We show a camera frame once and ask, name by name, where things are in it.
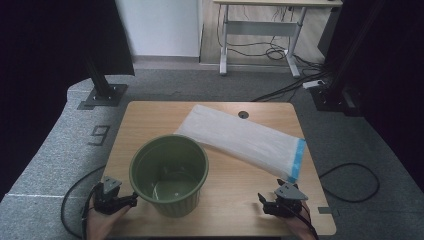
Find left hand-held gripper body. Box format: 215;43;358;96
93;175;123;215

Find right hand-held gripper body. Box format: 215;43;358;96
263;182;309;218

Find green plastic bin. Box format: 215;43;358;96
128;133;210;219

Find white plastic bag blue band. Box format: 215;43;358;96
174;104;307;184

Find person's right hand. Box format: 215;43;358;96
283;206;318;240

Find person's left hand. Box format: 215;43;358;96
87;205;132;240

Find black metal stand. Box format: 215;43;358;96
309;0;388;117

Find white power strip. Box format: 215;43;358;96
302;79;326;90

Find black stand base left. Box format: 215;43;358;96
77;56;129;111

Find black curtain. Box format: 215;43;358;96
318;0;424;193
0;0;136;201

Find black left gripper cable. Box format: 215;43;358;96
81;182;103;240

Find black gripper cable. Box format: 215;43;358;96
289;203;320;240
81;182;103;240

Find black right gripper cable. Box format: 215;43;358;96
289;203;320;240

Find black floor cable loop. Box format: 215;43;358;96
60;164;107;240
319;162;381;204

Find black floor cable bundle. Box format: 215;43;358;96
251;54;334;103

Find black cables under desk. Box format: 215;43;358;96
216;4;326;63

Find white desk frame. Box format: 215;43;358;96
213;0;344;78

